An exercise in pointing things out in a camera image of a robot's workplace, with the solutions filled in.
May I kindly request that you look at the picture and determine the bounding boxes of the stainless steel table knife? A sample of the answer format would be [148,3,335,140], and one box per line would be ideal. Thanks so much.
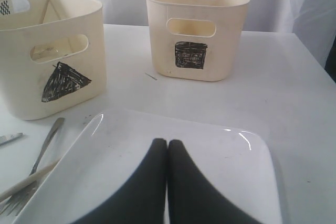
[0,133,23,145]

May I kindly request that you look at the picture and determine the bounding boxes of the stainless steel fork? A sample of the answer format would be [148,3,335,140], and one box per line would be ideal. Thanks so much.
[1,118,65,215]

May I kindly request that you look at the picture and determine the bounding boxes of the wooden chopstick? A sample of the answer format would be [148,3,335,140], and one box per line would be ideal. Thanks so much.
[1,159,60,202]
[38,0,50,25]

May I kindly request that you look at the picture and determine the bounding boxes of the cream bin with square mark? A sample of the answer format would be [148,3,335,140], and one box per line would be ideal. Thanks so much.
[146,0,250,81]

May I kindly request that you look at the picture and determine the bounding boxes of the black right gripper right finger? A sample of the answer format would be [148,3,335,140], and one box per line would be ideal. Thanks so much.
[167,140,259,223]

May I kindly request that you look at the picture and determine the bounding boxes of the cream bin with triangle mark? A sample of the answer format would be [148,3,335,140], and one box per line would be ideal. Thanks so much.
[1,0,107,120]

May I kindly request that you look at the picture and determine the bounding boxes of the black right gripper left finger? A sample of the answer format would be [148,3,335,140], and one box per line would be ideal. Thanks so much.
[76,138,167,223]

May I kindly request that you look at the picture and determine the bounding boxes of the white square plate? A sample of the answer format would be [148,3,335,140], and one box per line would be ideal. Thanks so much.
[15,109,282,223]

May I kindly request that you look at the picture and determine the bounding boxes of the stainless steel spoon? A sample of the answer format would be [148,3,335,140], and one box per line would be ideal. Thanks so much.
[31,46,62,60]

